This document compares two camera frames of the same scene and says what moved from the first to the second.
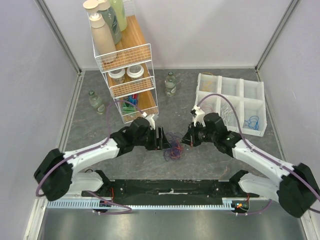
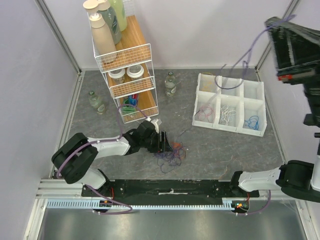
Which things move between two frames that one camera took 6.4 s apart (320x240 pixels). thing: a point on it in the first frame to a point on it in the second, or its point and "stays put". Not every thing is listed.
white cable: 227,114 stays put
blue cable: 253,122 stays put
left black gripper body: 157,144 stays put
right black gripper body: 193,136 to 295,75
